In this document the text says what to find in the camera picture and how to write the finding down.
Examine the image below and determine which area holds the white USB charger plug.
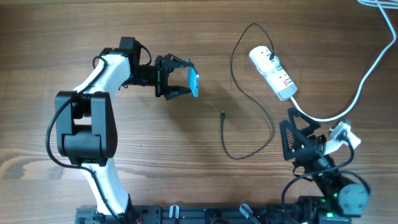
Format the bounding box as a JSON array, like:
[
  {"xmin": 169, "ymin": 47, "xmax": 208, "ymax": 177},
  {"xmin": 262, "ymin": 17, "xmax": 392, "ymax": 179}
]
[{"xmin": 256, "ymin": 54, "xmax": 280, "ymax": 75}]

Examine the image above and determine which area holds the white power strip cord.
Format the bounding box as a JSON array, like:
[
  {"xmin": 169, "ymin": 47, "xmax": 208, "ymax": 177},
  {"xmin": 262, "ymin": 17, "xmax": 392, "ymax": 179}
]
[{"xmin": 290, "ymin": 0, "xmax": 397, "ymax": 123}]

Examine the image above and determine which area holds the Galaxy smartphone teal screen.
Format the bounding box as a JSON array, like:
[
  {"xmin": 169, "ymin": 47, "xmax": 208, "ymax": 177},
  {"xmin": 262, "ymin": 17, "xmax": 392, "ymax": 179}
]
[{"xmin": 187, "ymin": 67, "xmax": 200, "ymax": 98}]

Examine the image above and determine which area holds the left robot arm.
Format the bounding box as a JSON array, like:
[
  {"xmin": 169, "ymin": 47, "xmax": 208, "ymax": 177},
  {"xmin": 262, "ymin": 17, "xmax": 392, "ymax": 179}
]
[{"xmin": 45, "ymin": 37, "xmax": 199, "ymax": 223}]

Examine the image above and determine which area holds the white cables top corner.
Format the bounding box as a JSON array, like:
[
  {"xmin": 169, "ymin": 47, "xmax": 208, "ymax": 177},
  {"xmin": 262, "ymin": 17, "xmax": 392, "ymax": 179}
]
[{"xmin": 356, "ymin": 0, "xmax": 398, "ymax": 10}]

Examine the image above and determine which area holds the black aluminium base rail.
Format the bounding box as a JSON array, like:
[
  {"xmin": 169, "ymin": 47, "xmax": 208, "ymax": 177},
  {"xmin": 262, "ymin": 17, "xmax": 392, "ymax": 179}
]
[{"xmin": 74, "ymin": 203, "xmax": 353, "ymax": 224}]

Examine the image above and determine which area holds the black USB charging cable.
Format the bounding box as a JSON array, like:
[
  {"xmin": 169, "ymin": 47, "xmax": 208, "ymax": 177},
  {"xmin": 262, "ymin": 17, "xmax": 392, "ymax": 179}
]
[{"xmin": 220, "ymin": 22, "xmax": 276, "ymax": 161}]

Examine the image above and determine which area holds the white power strip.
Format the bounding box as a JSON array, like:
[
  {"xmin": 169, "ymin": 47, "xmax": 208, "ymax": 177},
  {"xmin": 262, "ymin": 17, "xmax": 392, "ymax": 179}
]
[{"xmin": 249, "ymin": 46, "xmax": 298, "ymax": 101}]

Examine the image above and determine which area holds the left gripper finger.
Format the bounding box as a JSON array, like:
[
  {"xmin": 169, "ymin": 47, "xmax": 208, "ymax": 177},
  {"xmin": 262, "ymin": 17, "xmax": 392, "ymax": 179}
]
[
  {"xmin": 166, "ymin": 54, "xmax": 194, "ymax": 73},
  {"xmin": 165, "ymin": 86, "xmax": 192, "ymax": 100}
]

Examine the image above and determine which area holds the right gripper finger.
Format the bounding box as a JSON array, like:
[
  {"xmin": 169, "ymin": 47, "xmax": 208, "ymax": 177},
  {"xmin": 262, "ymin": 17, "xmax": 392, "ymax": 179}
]
[
  {"xmin": 288, "ymin": 108, "xmax": 321, "ymax": 136},
  {"xmin": 279, "ymin": 120, "xmax": 301, "ymax": 161}
]

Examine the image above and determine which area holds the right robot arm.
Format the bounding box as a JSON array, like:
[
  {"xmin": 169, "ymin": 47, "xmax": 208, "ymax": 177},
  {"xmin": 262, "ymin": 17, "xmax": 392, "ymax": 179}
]
[{"xmin": 279, "ymin": 108, "xmax": 371, "ymax": 223}]

